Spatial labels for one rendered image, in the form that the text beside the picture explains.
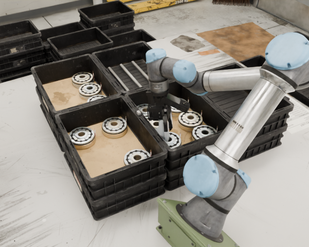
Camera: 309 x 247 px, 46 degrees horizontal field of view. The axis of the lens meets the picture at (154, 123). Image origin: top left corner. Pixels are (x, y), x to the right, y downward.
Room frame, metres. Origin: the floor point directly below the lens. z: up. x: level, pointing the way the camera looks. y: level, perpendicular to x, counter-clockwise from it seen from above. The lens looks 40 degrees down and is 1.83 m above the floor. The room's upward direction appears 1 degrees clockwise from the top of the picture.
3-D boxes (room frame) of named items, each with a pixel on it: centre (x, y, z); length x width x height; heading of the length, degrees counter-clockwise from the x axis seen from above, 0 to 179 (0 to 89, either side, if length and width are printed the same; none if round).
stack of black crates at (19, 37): (2.54, 1.10, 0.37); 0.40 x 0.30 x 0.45; 122
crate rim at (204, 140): (1.17, -0.09, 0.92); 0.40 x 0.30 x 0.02; 28
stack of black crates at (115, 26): (2.97, 0.42, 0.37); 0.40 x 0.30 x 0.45; 122
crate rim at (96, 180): (1.03, 0.17, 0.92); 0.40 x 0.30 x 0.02; 28
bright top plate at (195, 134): (1.10, -0.20, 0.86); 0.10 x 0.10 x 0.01
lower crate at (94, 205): (1.03, 0.17, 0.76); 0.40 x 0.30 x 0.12; 28
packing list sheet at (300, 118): (1.47, -0.66, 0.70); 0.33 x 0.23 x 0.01; 32
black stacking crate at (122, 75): (1.52, 0.10, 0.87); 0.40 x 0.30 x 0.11; 28
